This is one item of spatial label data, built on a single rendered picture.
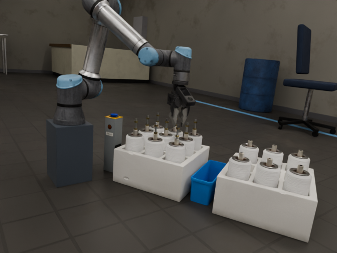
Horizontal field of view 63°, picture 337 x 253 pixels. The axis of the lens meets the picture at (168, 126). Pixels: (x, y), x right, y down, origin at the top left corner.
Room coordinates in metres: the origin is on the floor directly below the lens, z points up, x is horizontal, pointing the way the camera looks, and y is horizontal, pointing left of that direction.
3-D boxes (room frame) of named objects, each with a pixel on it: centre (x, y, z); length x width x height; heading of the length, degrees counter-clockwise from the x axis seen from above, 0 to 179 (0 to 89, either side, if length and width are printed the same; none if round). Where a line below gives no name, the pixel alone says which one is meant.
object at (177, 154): (1.28, -0.05, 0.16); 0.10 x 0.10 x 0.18
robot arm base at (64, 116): (1.35, 0.50, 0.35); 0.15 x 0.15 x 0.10
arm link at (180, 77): (1.30, -0.04, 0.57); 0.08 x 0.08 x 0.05
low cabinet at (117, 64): (7.28, 1.91, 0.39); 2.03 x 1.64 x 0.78; 128
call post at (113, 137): (1.50, 0.31, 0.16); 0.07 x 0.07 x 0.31; 65
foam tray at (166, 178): (1.44, 0.01, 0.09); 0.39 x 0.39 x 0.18; 65
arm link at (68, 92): (1.35, 0.49, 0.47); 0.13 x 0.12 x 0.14; 160
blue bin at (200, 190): (1.32, -0.23, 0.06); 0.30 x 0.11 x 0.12; 155
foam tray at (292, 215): (1.21, -0.48, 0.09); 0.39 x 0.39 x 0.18; 66
